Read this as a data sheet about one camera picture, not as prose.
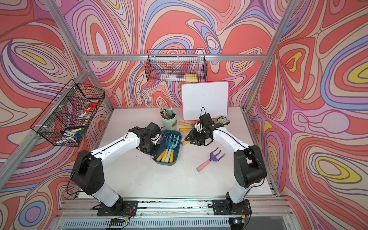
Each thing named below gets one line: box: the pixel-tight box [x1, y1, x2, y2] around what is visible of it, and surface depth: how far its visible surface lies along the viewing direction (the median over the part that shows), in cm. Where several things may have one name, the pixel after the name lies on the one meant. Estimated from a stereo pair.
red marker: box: [78, 102, 98, 120], surface depth 79 cm
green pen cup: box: [161, 108, 178, 131], surface depth 100 cm
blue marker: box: [59, 130, 81, 138], surface depth 72 cm
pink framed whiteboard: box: [181, 80, 230, 121], surface depth 103 cm
